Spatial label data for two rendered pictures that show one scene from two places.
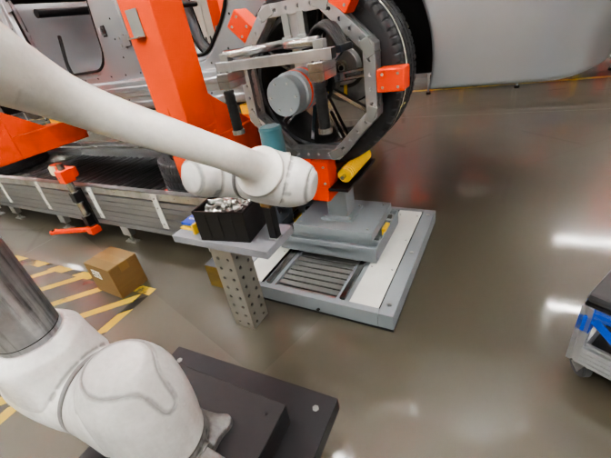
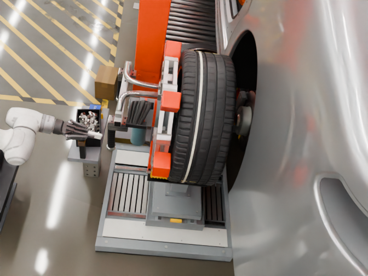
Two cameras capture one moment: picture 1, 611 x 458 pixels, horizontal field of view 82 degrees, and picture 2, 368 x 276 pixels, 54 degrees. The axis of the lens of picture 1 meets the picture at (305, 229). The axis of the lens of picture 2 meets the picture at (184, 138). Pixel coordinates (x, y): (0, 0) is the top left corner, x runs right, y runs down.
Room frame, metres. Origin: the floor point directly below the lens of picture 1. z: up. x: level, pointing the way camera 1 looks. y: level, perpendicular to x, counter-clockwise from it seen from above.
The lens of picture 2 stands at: (0.59, -1.14, 2.14)
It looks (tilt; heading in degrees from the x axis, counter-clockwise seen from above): 48 degrees down; 47
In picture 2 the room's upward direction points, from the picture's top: 14 degrees clockwise
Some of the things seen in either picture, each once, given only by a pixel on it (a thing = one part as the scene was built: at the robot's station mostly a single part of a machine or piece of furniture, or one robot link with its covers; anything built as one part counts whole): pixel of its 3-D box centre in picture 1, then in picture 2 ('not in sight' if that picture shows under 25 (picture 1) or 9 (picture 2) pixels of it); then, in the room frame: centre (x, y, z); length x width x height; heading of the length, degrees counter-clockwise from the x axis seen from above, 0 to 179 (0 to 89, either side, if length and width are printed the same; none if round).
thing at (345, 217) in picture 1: (340, 195); (180, 177); (1.51, -0.19, 0.32); 0.40 x 0.30 x 0.28; 57
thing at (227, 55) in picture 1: (255, 37); (143, 69); (1.32, 0.05, 1.03); 0.19 x 0.18 x 0.11; 147
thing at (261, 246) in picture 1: (231, 233); (90, 133); (1.12, 0.27, 0.44); 0.43 x 0.17 x 0.03; 57
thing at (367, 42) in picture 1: (306, 85); (163, 114); (1.37, -0.10, 0.85); 0.54 x 0.07 x 0.54; 57
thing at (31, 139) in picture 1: (42, 124); not in sight; (2.90, 1.85, 0.69); 0.52 x 0.17 x 0.35; 147
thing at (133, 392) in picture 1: (136, 400); not in sight; (0.41, 0.34, 0.53); 0.18 x 0.16 x 0.22; 63
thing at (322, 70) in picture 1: (322, 68); (118, 123); (1.10, -0.13, 0.93); 0.09 x 0.05 x 0.05; 147
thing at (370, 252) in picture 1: (339, 228); (176, 190); (1.52, -0.17, 0.13); 0.50 x 0.36 x 0.10; 57
